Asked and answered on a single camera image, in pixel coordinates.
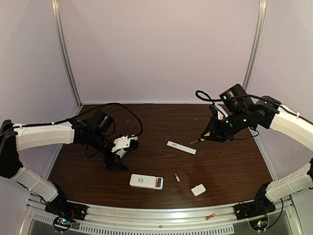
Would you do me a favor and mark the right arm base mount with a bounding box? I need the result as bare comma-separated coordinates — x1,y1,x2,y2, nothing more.
233,201,276,233

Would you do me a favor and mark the aluminium frame post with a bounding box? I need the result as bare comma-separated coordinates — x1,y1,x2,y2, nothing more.
51,0,82,108
243,0,267,90

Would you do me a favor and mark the curved aluminium front rail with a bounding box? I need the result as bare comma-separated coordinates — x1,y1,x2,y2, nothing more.
24,204,301,235

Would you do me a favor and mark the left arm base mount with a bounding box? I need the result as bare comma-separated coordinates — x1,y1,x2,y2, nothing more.
45,202,88,233

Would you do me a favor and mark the small white battery cover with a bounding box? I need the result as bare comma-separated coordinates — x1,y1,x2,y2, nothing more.
191,184,206,196

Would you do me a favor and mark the red yellow battery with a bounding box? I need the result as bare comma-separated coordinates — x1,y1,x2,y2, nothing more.
205,213,216,220

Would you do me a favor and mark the slim white remote control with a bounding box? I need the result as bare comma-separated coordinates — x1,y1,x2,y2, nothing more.
115,149,127,159

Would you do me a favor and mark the black braided cable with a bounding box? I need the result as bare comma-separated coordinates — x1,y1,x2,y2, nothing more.
0,102,144,138
195,90,313,120

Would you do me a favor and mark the yellow handled screwdriver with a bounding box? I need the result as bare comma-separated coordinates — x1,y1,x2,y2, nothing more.
190,133,210,145

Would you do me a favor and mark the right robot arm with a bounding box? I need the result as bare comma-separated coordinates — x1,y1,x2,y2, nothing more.
196,84,313,204

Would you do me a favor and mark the right aluminium frame post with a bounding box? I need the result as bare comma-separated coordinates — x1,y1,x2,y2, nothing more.
243,0,267,90

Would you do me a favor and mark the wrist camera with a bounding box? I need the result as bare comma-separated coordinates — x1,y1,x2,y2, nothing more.
210,103,228,120
111,135,139,153

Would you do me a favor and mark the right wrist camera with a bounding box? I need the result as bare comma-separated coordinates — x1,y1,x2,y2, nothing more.
210,103,228,120

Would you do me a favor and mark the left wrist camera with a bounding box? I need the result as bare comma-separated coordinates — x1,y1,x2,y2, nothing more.
111,135,139,153

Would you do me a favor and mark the left black braided cable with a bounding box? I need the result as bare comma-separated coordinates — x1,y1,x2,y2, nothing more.
0,102,144,138

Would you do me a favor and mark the right black braided cable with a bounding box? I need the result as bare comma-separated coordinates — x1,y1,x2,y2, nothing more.
195,90,313,120

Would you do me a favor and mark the white air conditioner remote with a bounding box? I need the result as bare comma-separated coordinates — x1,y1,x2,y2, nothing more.
129,174,164,190

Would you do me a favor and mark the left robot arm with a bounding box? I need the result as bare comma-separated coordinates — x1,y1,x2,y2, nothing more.
0,110,138,207

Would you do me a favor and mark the left aluminium frame post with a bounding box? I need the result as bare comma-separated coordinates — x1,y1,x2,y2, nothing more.
51,0,82,108

